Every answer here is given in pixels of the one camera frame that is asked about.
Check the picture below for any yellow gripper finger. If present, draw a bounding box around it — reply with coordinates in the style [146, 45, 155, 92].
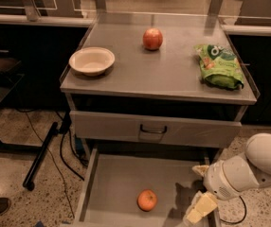
[192, 165, 209, 177]
[183, 191, 218, 225]

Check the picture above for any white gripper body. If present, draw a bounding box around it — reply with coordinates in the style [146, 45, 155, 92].
[204, 154, 259, 201]

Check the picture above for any orange fruit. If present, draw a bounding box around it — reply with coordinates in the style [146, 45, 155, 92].
[137, 189, 157, 212]

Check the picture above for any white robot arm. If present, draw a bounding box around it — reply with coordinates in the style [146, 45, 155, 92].
[183, 133, 271, 227]

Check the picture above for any open grey middle drawer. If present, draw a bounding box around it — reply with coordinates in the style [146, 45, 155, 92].
[61, 146, 208, 227]

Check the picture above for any grey metal cabinet counter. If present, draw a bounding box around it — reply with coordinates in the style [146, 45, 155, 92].
[61, 13, 259, 161]

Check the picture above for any grey top drawer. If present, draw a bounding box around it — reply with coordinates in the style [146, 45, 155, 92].
[70, 111, 242, 148]

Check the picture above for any green chip bag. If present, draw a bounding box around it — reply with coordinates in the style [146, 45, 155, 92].
[194, 44, 244, 90]

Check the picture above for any red apple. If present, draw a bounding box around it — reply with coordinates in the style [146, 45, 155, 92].
[142, 27, 163, 51]

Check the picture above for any white bowl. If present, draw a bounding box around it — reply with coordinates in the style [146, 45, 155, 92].
[69, 47, 115, 77]

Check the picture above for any black stand leg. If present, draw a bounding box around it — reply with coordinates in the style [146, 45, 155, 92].
[23, 122, 58, 191]

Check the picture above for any dark box with label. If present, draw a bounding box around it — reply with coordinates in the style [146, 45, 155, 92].
[0, 57, 21, 75]

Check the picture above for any black floor cable right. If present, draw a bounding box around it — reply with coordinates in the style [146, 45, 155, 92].
[220, 195, 248, 225]

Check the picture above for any black floor cable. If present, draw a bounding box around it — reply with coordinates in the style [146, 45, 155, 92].
[15, 107, 89, 219]
[220, 195, 248, 225]

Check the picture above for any black drawer handle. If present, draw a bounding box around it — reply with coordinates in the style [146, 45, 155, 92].
[139, 124, 168, 134]

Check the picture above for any black floor cable left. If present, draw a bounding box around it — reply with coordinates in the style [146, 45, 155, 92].
[15, 107, 89, 219]

